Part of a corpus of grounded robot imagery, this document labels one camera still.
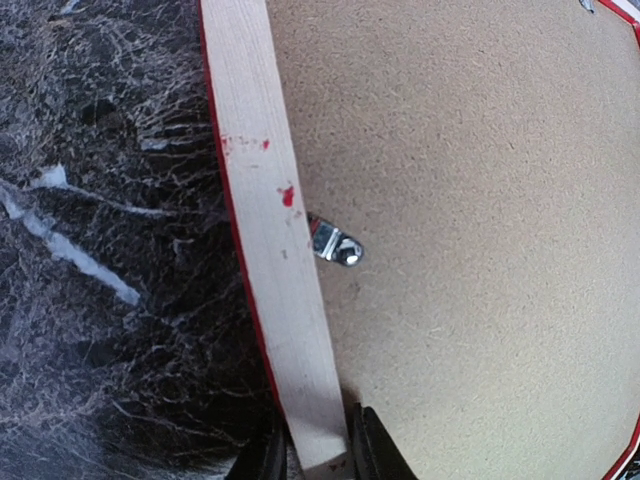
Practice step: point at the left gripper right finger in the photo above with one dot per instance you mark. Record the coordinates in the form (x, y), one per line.
(375, 454)

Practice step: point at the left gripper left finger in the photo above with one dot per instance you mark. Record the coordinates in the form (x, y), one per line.
(264, 456)

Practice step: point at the metal frame turn clip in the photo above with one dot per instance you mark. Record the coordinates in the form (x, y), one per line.
(332, 244)

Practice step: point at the red wooden picture frame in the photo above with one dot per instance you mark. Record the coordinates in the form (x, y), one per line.
(269, 216)

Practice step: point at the brown frame backing board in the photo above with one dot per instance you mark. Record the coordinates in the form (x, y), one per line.
(486, 155)

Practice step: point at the metal top turn clip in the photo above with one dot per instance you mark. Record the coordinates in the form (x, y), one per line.
(588, 5)

